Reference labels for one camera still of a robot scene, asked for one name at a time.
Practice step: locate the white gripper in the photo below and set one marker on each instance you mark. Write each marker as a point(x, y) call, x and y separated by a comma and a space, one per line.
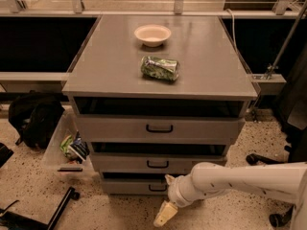
point(177, 191)

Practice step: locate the grey drawer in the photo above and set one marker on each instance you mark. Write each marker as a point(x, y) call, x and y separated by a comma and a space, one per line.
point(216, 131)
point(150, 163)
point(135, 187)

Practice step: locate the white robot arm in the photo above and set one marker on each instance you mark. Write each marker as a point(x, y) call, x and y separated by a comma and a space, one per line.
point(214, 180)

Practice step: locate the grey drawer cabinet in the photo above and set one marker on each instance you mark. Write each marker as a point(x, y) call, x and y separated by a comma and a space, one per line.
point(107, 82)

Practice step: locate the snack packets in bin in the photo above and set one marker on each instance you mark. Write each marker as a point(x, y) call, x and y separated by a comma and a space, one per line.
point(74, 148)

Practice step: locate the clear plastic bin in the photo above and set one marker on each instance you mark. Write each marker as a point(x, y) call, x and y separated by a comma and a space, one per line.
point(54, 160)

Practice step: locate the green chip bag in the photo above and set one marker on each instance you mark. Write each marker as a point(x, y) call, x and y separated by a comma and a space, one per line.
point(160, 68)

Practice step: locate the black backpack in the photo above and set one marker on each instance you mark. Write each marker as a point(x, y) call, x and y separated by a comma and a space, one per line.
point(35, 117)

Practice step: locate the black office chair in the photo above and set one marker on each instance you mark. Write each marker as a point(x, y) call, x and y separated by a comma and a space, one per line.
point(292, 112)

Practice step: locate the metal pole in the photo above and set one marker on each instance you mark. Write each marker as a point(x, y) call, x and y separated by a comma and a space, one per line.
point(272, 67)

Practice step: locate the white bowl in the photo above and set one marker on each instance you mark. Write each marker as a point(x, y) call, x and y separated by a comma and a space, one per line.
point(152, 35)

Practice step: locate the black stand base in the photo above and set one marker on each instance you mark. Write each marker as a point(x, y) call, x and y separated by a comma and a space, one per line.
point(16, 220)

